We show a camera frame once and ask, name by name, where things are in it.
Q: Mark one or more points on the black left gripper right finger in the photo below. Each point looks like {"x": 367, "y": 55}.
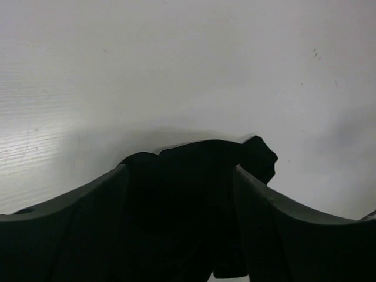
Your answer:
{"x": 284, "y": 240}

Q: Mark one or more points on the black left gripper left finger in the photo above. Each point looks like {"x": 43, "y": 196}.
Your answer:
{"x": 68, "y": 238}

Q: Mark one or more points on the black fabric skirt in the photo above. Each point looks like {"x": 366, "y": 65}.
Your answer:
{"x": 179, "y": 221}

